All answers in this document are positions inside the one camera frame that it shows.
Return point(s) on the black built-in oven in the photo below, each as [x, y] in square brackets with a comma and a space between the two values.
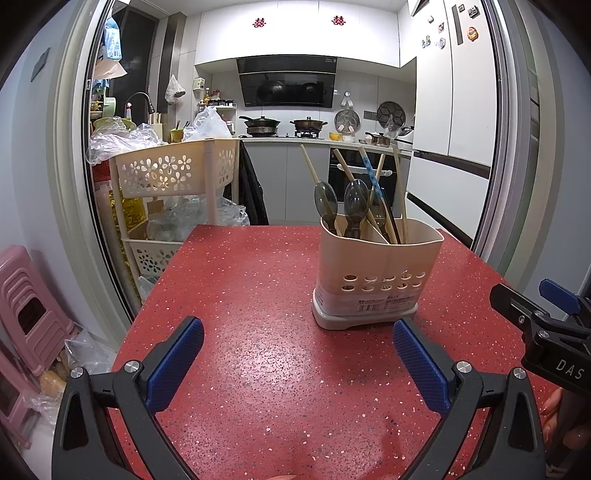
[339, 187]

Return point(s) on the pink plastic stool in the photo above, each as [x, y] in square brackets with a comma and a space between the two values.
[32, 286]
[11, 401]

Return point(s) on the yellow oil bottle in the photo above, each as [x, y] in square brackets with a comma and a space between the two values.
[122, 210]

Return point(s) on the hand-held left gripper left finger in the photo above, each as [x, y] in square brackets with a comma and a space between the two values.
[178, 364]

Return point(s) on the grey base cabinets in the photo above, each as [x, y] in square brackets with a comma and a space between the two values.
[295, 184]

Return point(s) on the dark translucent plastic spoon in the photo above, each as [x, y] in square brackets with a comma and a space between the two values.
[355, 198]
[377, 210]
[325, 198]

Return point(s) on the black jacket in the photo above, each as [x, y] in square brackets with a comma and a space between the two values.
[251, 189]

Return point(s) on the round steel steamer plate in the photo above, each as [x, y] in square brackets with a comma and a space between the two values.
[347, 121]

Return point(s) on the person's right hand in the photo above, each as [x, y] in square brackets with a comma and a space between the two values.
[579, 445]

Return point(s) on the red paper decal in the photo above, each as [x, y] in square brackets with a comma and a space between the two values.
[259, 22]
[337, 20]

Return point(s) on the white spice rack with bottles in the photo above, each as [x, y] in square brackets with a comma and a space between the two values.
[217, 100]

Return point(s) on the black wok with lid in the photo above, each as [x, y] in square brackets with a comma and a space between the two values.
[261, 123]

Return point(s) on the white upper cabinets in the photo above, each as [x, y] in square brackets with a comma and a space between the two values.
[295, 37]

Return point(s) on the grey wall switch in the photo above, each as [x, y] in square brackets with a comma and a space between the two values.
[40, 62]

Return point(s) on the white wall dispenser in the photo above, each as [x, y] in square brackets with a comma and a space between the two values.
[199, 84]

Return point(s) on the clear plastic bag with bread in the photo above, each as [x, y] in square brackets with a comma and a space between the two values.
[87, 346]

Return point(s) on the beige plastic storage cart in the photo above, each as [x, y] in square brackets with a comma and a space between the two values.
[157, 168]

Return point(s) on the group of fridge magnets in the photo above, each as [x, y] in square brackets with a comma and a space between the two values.
[473, 34]

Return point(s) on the white wall hook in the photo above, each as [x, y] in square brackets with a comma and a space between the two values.
[346, 99]

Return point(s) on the small steel saucepan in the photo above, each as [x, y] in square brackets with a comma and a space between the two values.
[381, 140]

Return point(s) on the black kitchen faucet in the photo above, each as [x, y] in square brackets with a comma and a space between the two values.
[138, 94]

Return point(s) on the knife block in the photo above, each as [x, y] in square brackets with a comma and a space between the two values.
[156, 127]

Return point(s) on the crumpled clear plastic bag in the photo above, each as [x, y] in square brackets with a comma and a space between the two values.
[111, 143]
[198, 217]

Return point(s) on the hanging white plastic bag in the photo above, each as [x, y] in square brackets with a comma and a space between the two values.
[174, 92]

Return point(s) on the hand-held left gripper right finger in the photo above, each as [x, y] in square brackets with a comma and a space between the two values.
[422, 369]

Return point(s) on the grey sliding door frame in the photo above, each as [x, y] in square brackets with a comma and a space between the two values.
[512, 138]

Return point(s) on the blue hanging cloth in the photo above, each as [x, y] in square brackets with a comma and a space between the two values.
[111, 46]

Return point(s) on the spray bottle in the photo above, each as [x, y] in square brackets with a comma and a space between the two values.
[129, 113]

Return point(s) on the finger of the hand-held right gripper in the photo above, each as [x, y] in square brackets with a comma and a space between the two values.
[512, 300]
[558, 293]

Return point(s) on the pale green pot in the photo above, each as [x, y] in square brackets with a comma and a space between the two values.
[109, 108]

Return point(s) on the blue patterned wooden chopstick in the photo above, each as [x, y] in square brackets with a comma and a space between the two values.
[371, 177]

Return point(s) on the beige plastic utensil holder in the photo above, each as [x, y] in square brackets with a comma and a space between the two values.
[369, 258]

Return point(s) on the dark cooking pot with lid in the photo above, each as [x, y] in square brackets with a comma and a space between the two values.
[308, 123]

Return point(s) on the white refrigerator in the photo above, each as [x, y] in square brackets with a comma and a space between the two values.
[452, 115]

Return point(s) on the black range hood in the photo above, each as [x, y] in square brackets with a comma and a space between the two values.
[286, 87]

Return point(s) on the green plastic basket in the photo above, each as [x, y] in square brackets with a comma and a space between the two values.
[177, 134]

